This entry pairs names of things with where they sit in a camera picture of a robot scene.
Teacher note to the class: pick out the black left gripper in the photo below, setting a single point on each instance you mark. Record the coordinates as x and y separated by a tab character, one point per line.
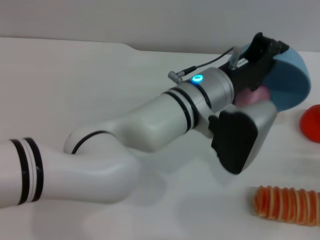
255	70

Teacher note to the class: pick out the blue bowl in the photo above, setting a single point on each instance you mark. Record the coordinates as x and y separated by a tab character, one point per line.
290	85

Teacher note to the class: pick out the pink toy peach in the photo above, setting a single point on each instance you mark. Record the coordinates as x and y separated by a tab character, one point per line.
252	98

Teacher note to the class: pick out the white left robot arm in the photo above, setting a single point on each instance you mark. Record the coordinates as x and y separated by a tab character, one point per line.
100	155

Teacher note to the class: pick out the red toy tomato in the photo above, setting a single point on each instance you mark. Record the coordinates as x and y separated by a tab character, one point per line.
312	123

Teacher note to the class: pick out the orange striped toy shrimp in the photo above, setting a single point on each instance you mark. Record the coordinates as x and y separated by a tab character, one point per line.
285	206

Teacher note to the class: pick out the black silver wrist camera box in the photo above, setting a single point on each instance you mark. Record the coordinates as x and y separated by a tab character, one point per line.
237	140

